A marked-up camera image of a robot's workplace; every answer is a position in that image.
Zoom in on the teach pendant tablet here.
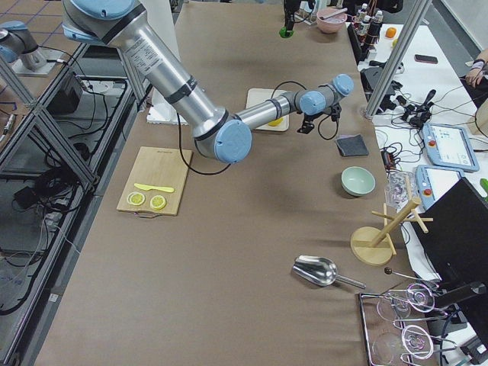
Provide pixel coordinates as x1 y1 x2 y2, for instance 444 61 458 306
422 122 480 172
415 165 465 210

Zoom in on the cream rabbit tray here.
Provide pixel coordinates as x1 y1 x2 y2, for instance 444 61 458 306
246 88 289 132

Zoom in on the copper wire bottle rack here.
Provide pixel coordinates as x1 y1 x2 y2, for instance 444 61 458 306
352 2 384 61

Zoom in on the yellow plastic knife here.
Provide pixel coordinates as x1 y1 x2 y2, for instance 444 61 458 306
133 183 175 193

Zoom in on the third robot arm on floor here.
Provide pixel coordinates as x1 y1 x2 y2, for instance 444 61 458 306
1 21 53 77

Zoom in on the black phone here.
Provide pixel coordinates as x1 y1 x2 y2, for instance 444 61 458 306
414 54 438 64

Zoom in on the wire glass rack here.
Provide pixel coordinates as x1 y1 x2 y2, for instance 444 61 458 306
358 280 470 365

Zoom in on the aluminium frame post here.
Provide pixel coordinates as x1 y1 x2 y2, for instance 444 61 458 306
364 0 432 120

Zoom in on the lemon slice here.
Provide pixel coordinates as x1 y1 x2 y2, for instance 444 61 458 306
127 191 146 207
149 194 167 210

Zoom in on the wooden mug tree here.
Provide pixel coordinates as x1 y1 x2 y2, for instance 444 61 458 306
350 197 434 266

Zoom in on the grey folded cloth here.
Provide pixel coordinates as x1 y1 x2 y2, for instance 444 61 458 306
335 134 369 157

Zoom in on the pink bowl with ice cubes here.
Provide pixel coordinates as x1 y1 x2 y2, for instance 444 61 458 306
316 8 347 34

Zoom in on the metal scoop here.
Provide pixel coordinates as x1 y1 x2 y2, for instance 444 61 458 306
292 255 366 289

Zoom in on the white pedestal base plate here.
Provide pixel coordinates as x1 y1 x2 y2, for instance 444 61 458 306
146 101 188 125

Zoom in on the green lime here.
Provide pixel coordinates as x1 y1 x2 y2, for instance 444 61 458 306
278 27 294 39

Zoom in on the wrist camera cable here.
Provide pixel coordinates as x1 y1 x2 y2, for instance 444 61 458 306
272 79 342 141

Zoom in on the wooden cutting board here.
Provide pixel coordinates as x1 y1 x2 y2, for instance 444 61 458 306
117 146 192 216

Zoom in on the orange fruit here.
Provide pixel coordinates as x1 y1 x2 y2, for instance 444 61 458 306
385 27 397 39

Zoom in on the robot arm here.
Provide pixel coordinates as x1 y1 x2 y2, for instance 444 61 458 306
62 1 354 164

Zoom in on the mint green bowl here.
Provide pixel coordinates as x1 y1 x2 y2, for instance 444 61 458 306
341 166 376 197

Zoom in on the yellow lemon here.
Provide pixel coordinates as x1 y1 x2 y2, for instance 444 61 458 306
267 117 284 127

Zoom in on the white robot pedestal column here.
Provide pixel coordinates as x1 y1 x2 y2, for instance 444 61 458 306
142 0 180 59

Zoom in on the black monitor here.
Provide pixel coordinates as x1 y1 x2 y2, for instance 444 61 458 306
422 178 488 302

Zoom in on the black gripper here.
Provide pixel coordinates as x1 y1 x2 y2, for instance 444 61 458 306
283 0 301 30
297 111 324 133

